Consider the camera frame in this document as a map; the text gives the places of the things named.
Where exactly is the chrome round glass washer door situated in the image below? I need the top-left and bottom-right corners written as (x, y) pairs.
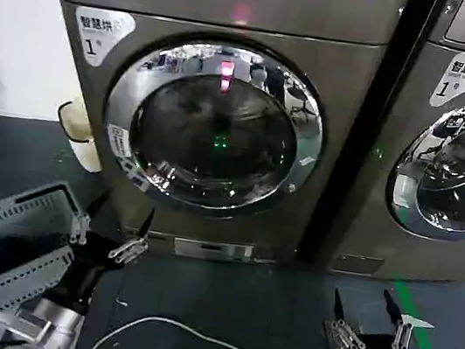
top-left (379, 61), bottom-right (465, 246)

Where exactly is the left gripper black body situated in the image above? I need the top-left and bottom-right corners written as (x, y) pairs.
top-left (44, 225), bottom-right (123, 320)

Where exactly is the cream plastic container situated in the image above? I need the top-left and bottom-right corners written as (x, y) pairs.
top-left (48, 98), bottom-right (112, 176)

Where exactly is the white instruction sticker on door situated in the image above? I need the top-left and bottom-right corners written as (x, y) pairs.
top-left (97, 122), bottom-right (162, 194)

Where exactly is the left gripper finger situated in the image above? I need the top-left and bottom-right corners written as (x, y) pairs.
top-left (107, 203), bottom-right (156, 268)
top-left (67, 184), bottom-right (113, 249)

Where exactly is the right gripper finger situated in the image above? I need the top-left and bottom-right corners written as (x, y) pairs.
top-left (374, 289), bottom-right (419, 349)
top-left (318, 286), bottom-right (376, 349)

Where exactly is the white number label sticker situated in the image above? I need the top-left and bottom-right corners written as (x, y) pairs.
top-left (67, 3), bottom-right (139, 74)

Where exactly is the chrome round glass dryer door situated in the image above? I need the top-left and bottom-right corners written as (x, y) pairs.
top-left (92, 16), bottom-right (339, 234)

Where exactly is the grey slotted plastic basket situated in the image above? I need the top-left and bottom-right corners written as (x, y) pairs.
top-left (0, 172), bottom-right (97, 349)

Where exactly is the grey washer with drawer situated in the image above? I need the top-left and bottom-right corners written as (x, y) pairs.
top-left (326, 0), bottom-right (465, 296)

